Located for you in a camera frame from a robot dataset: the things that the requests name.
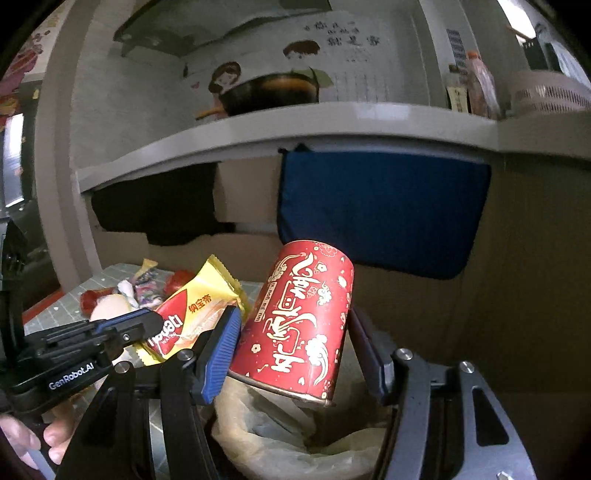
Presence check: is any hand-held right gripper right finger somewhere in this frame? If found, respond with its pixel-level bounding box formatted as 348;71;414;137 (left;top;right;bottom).
348;307;541;480

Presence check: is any red plastic wrapper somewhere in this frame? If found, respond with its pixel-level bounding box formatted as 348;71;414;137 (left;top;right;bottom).
164;270;198;296
79;288;116;319

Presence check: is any colourful candy wrapper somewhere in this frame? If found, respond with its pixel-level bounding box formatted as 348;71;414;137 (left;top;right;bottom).
131;258;172;308

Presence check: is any grey kitchen counter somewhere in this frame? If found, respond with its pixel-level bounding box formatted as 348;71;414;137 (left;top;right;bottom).
76;99;591;195

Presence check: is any yellow wafer snack packet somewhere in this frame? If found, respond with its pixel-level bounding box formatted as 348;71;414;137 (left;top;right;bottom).
134;255;250;367

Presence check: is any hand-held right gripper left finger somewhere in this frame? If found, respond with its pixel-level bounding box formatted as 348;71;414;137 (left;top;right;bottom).
55;305;243;480

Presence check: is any plastic bottle with orange cap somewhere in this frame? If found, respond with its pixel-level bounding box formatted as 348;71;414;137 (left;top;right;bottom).
464;50;502;121

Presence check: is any pale round object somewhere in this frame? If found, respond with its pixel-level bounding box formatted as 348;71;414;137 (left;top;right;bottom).
90;295;133;324

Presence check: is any bin with plastic liner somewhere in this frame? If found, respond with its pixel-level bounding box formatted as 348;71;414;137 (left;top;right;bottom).
211;382;399;480

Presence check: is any brown cardboard panel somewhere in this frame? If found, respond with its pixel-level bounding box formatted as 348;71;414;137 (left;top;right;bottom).
92;152;591;416

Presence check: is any person's left hand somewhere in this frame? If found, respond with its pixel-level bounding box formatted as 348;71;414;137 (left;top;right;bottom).
0;394;86;472

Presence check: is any range hood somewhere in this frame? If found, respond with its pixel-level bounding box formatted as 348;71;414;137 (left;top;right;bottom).
115;0;334;58

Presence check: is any small beige carton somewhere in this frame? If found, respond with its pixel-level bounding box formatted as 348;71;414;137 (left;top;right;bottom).
445;65;470;112

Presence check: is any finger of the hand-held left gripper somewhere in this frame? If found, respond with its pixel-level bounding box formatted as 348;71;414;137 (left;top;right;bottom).
92;310;161;336
104;323;147;354

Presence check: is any cartoon wall sticker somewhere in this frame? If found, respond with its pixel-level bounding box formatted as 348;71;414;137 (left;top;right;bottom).
182;11;416;121

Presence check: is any red printed tin can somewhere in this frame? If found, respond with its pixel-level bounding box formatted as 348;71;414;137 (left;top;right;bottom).
229;240;355;408

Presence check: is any blue hanging cloth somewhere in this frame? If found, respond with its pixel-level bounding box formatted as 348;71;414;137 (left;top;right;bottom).
277;144;492;281

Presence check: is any black hanging cloth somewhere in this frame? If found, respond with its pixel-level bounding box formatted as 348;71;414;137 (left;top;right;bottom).
91;164;237;247

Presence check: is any black wok with wooden handle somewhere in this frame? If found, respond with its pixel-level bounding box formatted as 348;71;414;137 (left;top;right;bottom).
196;71;322;121

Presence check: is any white hanging plastic bag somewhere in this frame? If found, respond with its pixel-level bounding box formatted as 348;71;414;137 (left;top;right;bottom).
549;41;583;88

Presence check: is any red festive wall decoration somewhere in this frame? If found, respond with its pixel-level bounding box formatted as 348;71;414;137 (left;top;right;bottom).
0;14;62;116

